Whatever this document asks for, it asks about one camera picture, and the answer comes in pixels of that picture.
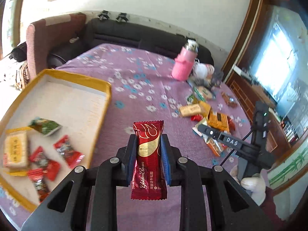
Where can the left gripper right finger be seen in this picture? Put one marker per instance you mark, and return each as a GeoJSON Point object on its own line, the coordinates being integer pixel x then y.
{"type": "Point", "coordinates": [210, 198]}

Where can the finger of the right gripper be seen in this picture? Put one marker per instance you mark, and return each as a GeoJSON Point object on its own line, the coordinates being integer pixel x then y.
{"type": "Point", "coordinates": [221, 137]}

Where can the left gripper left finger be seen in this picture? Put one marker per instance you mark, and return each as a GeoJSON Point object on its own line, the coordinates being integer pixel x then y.
{"type": "Point", "coordinates": [86, 198]}

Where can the dark red Golden Crown bar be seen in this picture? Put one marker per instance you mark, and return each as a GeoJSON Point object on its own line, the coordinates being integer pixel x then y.
{"type": "Point", "coordinates": [148, 181]}

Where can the white gloved hand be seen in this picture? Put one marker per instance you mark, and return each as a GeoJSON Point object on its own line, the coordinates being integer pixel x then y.
{"type": "Point", "coordinates": [256, 185]}

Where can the orange cracker pack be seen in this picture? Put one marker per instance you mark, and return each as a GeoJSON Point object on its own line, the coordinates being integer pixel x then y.
{"type": "Point", "coordinates": [215, 147]}

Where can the yellow snack pack dark label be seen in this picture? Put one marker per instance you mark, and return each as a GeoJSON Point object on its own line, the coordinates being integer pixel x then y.
{"type": "Point", "coordinates": [218, 121]}

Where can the brown wrapped snack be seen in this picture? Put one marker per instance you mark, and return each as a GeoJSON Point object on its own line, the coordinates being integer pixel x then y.
{"type": "Point", "coordinates": [229, 100]}

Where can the red candy in tray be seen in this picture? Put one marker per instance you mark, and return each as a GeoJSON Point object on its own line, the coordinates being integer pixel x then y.
{"type": "Point", "coordinates": [50, 167]}

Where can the plain yellow snack pack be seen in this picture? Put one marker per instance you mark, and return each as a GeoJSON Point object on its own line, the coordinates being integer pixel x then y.
{"type": "Point", "coordinates": [201, 108]}

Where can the red candy lower tray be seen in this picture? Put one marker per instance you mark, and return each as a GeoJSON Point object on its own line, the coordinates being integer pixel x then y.
{"type": "Point", "coordinates": [37, 178]}

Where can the red candy tray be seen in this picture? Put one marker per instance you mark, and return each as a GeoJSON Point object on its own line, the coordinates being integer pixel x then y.
{"type": "Point", "coordinates": [67, 152]}
{"type": "Point", "coordinates": [37, 178]}

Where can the round green label snack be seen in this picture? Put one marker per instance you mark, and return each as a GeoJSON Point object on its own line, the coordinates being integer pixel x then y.
{"type": "Point", "coordinates": [203, 93]}

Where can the red candy upper tray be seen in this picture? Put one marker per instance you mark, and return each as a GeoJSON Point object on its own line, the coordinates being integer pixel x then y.
{"type": "Point", "coordinates": [67, 152]}

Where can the white plastic jar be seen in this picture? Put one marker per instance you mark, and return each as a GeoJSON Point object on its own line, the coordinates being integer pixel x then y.
{"type": "Point", "coordinates": [203, 71]}

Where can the yellow rimmed white tray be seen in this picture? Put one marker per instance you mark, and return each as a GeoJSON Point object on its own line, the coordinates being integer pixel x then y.
{"type": "Point", "coordinates": [77, 102]}

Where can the green snack packet in tray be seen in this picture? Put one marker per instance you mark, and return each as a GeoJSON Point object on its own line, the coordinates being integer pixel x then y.
{"type": "Point", "coordinates": [44, 126]}

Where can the yellow cracker packet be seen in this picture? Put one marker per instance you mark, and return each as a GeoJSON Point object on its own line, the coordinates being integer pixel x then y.
{"type": "Point", "coordinates": [16, 152]}

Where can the television screen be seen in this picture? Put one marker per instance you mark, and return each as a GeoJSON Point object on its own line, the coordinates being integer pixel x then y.
{"type": "Point", "coordinates": [280, 66]}

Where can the pink sleeved thermos bottle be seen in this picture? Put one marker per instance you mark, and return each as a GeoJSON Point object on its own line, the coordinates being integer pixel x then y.
{"type": "Point", "coordinates": [185, 60]}

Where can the purple floral tablecloth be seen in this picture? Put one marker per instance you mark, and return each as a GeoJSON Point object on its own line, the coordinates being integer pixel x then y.
{"type": "Point", "coordinates": [142, 90]}

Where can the patterned sofa blanket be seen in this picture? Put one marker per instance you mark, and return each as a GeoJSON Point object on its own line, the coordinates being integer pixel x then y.
{"type": "Point", "coordinates": [22, 77]}

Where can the black leather sofa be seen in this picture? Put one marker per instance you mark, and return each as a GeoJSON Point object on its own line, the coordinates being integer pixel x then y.
{"type": "Point", "coordinates": [97, 32]}

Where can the black bag on sofa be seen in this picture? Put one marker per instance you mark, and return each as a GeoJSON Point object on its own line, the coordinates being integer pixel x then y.
{"type": "Point", "coordinates": [19, 53]}

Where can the maroon armchair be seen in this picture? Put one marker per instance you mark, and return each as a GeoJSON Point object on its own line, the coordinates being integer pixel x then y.
{"type": "Point", "coordinates": [45, 34]}

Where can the black clamp on sofa right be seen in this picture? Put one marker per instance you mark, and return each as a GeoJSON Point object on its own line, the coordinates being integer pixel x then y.
{"type": "Point", "coordinates": [122, 17]}

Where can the black clamp on sofa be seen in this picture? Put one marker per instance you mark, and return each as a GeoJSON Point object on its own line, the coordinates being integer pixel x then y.
{"type": "Point", "coordinates": [122, 17]}
{"type": "Point", "coordinates": [104, 15]}

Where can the black clamp on sofa left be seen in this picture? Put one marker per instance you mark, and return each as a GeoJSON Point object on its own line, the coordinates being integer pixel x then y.
{"type": "Point", "coordinates": [104, 15]}

